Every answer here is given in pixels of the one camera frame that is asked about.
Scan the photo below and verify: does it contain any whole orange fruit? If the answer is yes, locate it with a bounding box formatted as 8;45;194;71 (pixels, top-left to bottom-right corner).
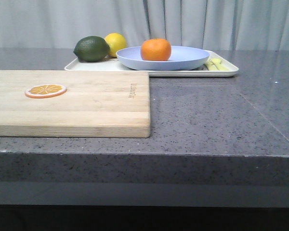
141;38;171;61

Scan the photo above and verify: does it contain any light blue plate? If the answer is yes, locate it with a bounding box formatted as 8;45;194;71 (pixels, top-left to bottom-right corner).
117;46;210;71

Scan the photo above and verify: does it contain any cream white tray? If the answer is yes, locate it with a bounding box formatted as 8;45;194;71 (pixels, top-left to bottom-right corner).
65;51;239;77

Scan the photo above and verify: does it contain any wooden cutting board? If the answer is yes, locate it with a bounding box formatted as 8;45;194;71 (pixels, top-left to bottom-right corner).
0;70;151;138

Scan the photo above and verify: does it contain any yellow lemon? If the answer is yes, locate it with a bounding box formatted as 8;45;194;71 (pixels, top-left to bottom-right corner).
105;33;127;57

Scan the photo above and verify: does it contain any green lime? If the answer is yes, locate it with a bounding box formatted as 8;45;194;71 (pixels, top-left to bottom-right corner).
73;36;110;62

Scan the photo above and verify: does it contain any yellow-green utensil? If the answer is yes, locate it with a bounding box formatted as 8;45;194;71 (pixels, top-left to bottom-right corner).
204;58;229;71

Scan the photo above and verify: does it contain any orange slice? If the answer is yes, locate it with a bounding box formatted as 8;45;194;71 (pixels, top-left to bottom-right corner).
25;84;67;99

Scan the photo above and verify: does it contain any grey curtain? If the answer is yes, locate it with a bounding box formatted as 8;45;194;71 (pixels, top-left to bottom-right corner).
0;0;289;51

